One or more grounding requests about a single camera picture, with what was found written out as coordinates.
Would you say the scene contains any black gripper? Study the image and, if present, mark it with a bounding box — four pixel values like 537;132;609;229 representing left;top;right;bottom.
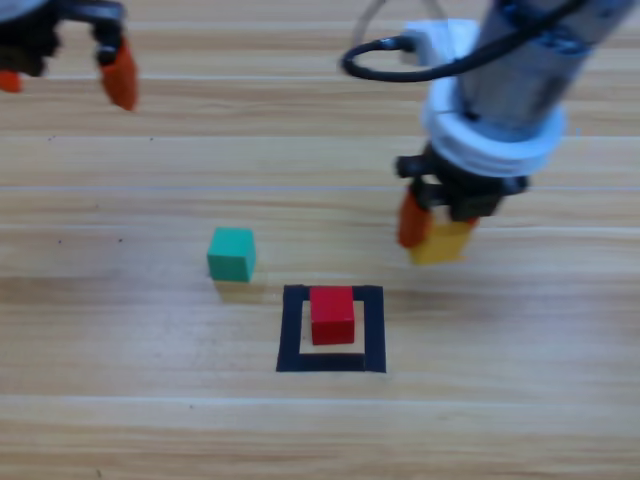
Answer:
395;144;530;250
0;0;140;112

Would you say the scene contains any yellow cube block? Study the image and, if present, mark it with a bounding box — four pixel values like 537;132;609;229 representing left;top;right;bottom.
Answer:
408;219;474;266

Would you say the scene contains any red cube block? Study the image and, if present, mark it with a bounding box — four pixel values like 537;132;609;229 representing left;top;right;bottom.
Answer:
308;286;356;346

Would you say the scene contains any green cube block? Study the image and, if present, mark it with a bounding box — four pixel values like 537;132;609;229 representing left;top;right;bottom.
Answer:
206;227;257;283

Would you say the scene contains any black tape square outline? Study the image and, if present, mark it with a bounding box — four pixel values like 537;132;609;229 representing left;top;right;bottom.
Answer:
275;284;387;374

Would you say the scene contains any white wrist mount ring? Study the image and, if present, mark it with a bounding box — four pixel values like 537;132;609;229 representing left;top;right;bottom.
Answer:
0;0;51;24

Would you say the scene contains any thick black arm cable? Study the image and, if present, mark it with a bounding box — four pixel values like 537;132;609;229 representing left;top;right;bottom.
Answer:
341;0;591;84

